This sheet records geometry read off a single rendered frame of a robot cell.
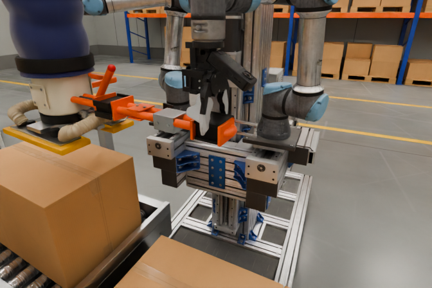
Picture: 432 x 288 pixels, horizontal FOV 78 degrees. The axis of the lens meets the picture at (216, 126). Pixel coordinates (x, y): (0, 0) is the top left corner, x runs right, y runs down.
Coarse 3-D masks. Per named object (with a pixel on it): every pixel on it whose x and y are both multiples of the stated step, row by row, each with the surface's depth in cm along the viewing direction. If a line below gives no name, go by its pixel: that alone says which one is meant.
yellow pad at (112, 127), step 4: (120, 120) 100; (124, 120) 101; (128, 120) 101; (132, 120) 102; (104, 124) 98; (108, 124) 97; (112, 124) 96; (116, 124) 98; (120, 124) 98; (124, 124) 98; (128, 124) 99; (132, 124) 101; (104, 128) 96; (108, 128) 95; (112, 128) 94; (116, 128) 95; (120, 128) 97; (124, 128) 98; (112, 132) 94
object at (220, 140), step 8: (192, 120) 64; (216, 120) 64; (224, 120) 64; (232, 120) 65; (192, 128) 64; (216, 128) 62; (224, 128) 62; (192, 136) 65; (200, 136) 65; (208, 136) 64; (216, 136) 63; (232, 136) 67; (216, 144) 63
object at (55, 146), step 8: (32, 120) 92; (8, 128) 94; (16, 128) 92; (24, 128) 93; (56, 128) 86; (16, 136) 90; (24, 136) 88; (32, 136) 87; (40, 136) 86; (48, 136) 86; (56, 136) 85; (80, 136) 88; (40, 144) 83; (48, 144) 82; (56, 144) 81; (64, 144) 82; (72, 144) 82; (80, 144) 84; (88, 144) 86; (56, 152) 80; (64, 152) 79
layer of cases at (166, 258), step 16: (160, 240) 127; (144, 256) 119; (160, 256) 119; (176, 256) 119; (192, 256) 119; (208, 256) 119; (128, 272) 112; (144, 272) 112; (160, 272) 112; (176, 272) 112; (192, 272) 112; (208, 272) 112; (224, 272) 112; (240, 272) 112
